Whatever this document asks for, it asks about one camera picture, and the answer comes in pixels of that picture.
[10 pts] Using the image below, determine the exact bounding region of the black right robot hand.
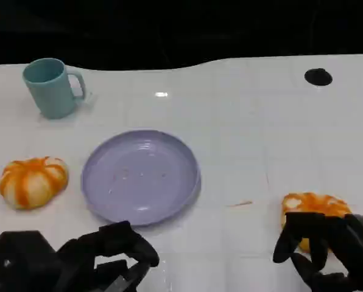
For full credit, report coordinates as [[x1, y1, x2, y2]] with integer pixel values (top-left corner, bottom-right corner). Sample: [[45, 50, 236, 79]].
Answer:
[[272, 211, 363, 292]]

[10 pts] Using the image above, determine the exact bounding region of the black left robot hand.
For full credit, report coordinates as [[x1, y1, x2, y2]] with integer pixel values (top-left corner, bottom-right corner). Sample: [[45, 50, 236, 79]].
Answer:
[[0, 220, 160, 292]]

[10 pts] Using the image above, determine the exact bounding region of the orange and white bread roll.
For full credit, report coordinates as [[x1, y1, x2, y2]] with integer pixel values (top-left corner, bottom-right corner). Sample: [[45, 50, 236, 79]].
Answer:
[[0, 156, 69, 210], [280, 192, 352, 253]]

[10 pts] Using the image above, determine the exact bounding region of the lilac plate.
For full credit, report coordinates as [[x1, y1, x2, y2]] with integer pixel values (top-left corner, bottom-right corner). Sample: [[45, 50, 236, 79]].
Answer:
[[81, 130, 202, 226]]

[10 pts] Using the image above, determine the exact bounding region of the black round table hole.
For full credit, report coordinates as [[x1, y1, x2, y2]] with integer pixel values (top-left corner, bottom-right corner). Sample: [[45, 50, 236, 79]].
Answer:
[[303, 68, 333, 86]]

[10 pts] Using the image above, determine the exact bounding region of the pale green mug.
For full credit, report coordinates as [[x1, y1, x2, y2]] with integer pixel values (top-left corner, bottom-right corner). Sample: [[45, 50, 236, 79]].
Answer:
[[22, 57, 87, 120]]

